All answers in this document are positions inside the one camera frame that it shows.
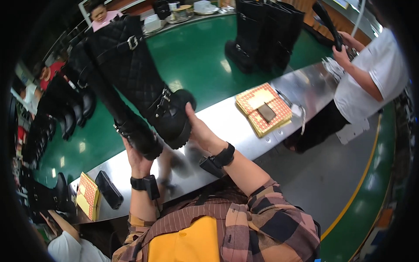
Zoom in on stack of orange sticker sheets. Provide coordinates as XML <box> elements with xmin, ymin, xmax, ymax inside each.
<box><xmin>235</xmin><ymin>82</ymin><xmax>293</xmax><ymax>138</ymax></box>
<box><xmin>76</xmin><ymin>172</ymin><xmax>101</xmax><ymax>222</ymax></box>

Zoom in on black wrist band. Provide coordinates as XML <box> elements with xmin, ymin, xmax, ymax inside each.
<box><xmin>130</xmin><ymin>174</ymin><xmax>161</xmax><ymax>200</ymax></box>
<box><xmin>198</xmin><ymin>142</ymin><xmax>236</xmax><ymax>179</ymax></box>

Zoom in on white tags with metal clip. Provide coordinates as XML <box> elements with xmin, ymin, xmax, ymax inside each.
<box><xmin>275</xmin><ymin>88</ymin><xmax>307</xmax><ymax>135</ymax></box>

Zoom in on person's left hand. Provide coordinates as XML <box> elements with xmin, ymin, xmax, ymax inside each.
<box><xmin>122</xmin><ymin>136</ymin><xmax>155</xmax><ymax>179</ymax></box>

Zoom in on black smooth strap boot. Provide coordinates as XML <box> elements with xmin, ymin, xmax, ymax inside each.
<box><xmin>67</xmin><ymin>39</ymin><xmax>164</xmax><ymax>161</ymax></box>

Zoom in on black tall platform boot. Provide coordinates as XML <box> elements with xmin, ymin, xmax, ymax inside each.
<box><xmin>225</xmin><ymin>0</ymin><xmax>267</xmax><ymax>74</ymax></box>
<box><xmin>262</xmin><ymin>0</ymin><xmax>306</xmax><ymax>71</ymax></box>

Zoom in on person's right hand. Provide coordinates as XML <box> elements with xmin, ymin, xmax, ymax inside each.
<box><xmin>185</xmin><ymin>102</ymin><xmax>227</xmax><ymax>154</ymax></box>

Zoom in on black short buckle boot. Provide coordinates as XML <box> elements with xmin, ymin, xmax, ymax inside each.
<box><xmin>20</xmin><ymin>172</ymin><xmax>78</xmax><ymax>224</ymax></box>

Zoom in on cluttered work table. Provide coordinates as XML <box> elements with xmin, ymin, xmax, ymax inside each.
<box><xmin>142</xmin><ymin>0</ymin><xmax>237</xmax><ymax>36</ymax></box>

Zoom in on person's body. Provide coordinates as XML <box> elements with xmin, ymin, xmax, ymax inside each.
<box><xmin>111</xmin><ymin>178</ymin><xmax>322</xmax><ymax>262</ymax></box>

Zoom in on small brown card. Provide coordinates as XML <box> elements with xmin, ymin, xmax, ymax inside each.
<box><xmin>257</xmin><ymin>102</ymin><xmax>277</xmax><ymax>124</ymax></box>

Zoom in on black boot with long shaft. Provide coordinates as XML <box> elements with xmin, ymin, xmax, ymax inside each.
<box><xmin>312</xmin><ymin>1</ymin><xmax>344</xmax><ymax>52</ymax></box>

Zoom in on row of black boots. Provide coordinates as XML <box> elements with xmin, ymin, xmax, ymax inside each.
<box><xmin>20</xmin><ymin>62</ymin><xmax>97</xmax><ymax>171</ymax></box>

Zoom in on white patterned cloth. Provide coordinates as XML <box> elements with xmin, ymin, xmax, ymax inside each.
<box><xmin>322</xmin><ymin>57</ymin><xmax>346</xmax><ymax>83</ymax></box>

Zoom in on green conveyor belt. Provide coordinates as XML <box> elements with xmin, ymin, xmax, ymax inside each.
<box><xmin>33</xmin><ymin>14</ymin><xmax>334</xmax><ymax>189</ymax></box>

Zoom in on black quilted buckle boot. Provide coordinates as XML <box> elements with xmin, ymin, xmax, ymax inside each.
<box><xmin>85</xmin><ymin>14</ymin><xmax>197</xmax><ymax>150</ymax></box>

